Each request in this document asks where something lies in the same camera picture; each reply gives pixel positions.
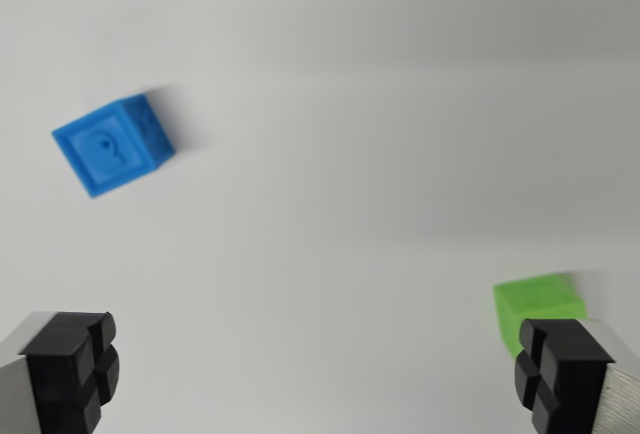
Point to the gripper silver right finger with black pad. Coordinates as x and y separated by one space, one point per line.
575 384

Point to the blue number cube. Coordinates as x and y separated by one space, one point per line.
107 151

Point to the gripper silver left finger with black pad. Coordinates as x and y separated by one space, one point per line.
55 379

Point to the green cube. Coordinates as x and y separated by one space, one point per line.
535 301

